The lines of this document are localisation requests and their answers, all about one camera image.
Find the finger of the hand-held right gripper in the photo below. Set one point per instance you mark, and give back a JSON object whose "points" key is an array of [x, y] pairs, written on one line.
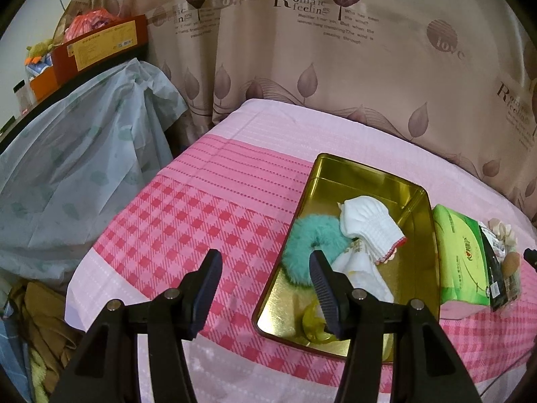
{"points": [[533, 256]]}

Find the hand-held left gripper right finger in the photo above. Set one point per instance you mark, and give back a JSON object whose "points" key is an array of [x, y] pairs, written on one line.
{"points": [[325, 298]]}

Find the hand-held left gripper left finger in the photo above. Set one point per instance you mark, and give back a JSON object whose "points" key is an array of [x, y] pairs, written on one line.
{"points": [[205, 294]]}

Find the beige makeup sponge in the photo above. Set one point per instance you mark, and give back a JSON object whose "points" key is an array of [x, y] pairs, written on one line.
{"points": [[511, 264]]}

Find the yellow baby sock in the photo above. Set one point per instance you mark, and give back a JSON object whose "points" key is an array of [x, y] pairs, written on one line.
{"points": [[312, 323]]}

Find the black packet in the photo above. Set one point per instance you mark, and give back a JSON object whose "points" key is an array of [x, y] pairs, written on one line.
{"points": [[497, 285]]}

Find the teal fluffy scrunchie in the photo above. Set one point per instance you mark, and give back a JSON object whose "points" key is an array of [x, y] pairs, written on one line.
{"points": [[310, 231]]}

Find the white frilly sock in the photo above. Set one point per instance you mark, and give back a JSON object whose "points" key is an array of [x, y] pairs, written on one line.
{"points": [[369, 222]]}

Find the gold tin box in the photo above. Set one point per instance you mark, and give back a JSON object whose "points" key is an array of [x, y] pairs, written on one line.
{"points": [[369, 189]]}

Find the green tissue pack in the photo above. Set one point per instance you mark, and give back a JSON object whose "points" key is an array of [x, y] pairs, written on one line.
{"points": [[457, 252]]}

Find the pink checked bed sheet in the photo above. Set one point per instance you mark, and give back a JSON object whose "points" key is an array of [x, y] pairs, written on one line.
{"points": [[188, 218]]}

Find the mustard brown cloth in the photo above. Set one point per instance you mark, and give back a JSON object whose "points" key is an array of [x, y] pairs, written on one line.
{"points": [[46, 323]]}

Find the translucent plastic cover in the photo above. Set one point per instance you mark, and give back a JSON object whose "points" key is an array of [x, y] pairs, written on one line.
{"points": [[84, 155]]}

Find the yellow-green towel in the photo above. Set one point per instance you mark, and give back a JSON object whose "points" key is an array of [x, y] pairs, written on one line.
{"points": [[40, 378]]}

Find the blue checked cloth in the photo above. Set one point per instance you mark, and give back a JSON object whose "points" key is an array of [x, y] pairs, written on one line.
{"points": [[10, 352]]}

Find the leaf printed curtain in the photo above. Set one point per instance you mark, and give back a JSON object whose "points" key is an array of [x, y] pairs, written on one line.
{"points": [[335, 71]]}

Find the large orange cardboard box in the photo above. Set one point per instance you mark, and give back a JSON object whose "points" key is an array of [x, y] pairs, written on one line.
{"points": [[100, 46]]}

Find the clear jar with black lid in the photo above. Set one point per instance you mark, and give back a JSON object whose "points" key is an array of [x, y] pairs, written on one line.
{"points": [[21, 96]]}

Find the blue and orange packet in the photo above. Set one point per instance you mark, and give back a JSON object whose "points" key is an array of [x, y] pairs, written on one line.
{"points": [[37, 67]]}

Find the red plastic bag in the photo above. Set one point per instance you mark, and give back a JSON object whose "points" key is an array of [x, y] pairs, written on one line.
{"points": [[86, 23]]}

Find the yellow plush toy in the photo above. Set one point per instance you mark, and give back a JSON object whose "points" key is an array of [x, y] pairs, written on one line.
{"points": [[40, 48]]}

